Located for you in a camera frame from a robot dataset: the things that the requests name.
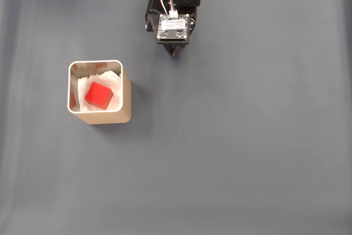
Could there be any beige metal box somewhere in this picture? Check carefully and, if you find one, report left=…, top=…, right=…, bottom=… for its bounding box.
left=67, top=59, right=132, bottom=125

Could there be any blue desk mat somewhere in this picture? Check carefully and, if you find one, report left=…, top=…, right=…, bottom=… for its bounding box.
left=0, top=0, right=352, bottom=235

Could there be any white tissue paper padding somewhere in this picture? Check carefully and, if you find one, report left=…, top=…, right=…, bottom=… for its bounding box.
left=71, top=70, right=123, bottom=113

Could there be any red cube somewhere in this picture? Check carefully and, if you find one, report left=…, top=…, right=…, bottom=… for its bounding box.
left=84, top=81, right=114, bottom=110

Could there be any camera board with black mount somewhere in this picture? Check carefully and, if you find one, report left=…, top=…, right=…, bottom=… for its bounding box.
left=156, top=11, right=191, bottom=45

